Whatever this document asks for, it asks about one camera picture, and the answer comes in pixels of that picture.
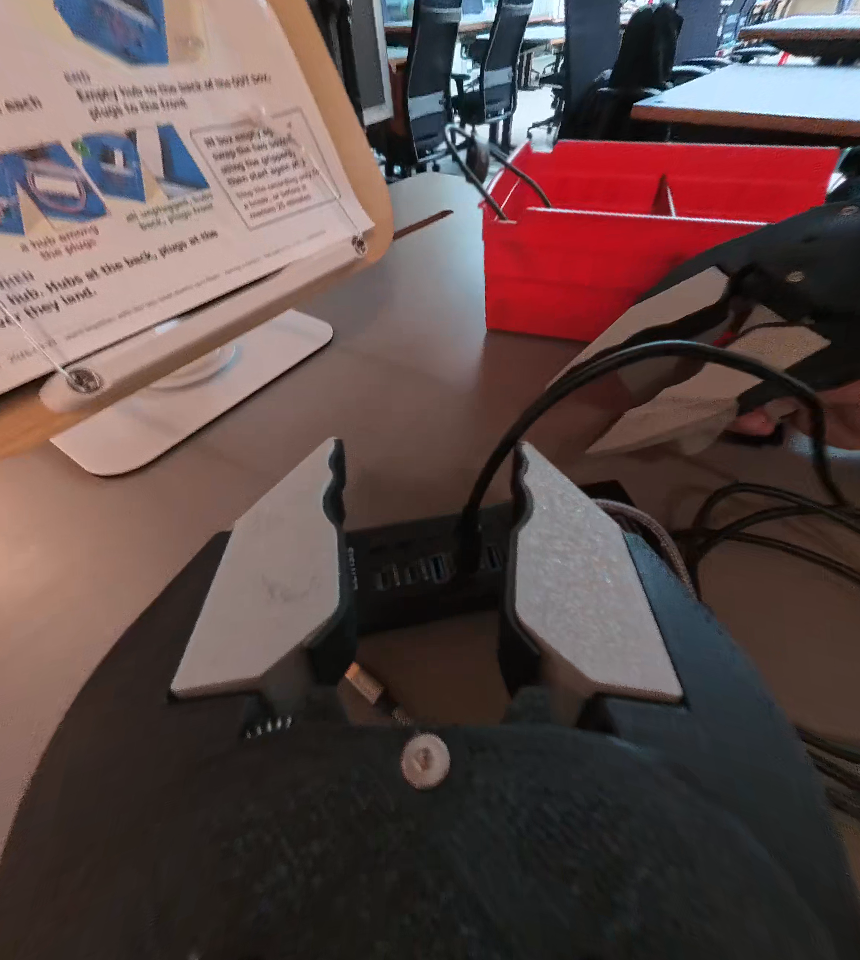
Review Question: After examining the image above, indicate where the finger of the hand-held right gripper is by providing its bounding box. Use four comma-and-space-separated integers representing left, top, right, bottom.
583, 322, 835, 460
546, 266, 739, 399

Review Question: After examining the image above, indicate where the grey office table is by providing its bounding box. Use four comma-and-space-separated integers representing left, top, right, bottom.
631, 63, 860, 141
737, 11, 860, 46

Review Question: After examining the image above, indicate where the black multiport usb hub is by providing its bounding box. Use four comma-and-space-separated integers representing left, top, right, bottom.
343, 501, 525, 639

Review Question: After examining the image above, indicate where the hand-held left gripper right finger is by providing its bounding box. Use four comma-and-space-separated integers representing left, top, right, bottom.
496, 441, 685, 708

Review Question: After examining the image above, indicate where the wooden document stand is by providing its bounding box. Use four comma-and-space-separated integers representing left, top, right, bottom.
0, 0, 396, 479

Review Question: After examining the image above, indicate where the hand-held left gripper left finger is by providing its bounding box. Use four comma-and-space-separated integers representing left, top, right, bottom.
169, 438, 361, 704

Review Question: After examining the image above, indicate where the person's right hand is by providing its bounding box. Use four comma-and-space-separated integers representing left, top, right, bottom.
728, 360, 860, 453

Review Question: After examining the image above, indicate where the printed instruction sheet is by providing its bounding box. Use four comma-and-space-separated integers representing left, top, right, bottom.
0, 0, 375, 421

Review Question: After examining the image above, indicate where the black office chair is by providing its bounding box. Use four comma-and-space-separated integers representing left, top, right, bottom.
467, 0, 536, 125
403, 0, 469, 162
572, 3, 686, 140

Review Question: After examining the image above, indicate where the red plastic bin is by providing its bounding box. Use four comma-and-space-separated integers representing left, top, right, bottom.
479, 139, 845, 344

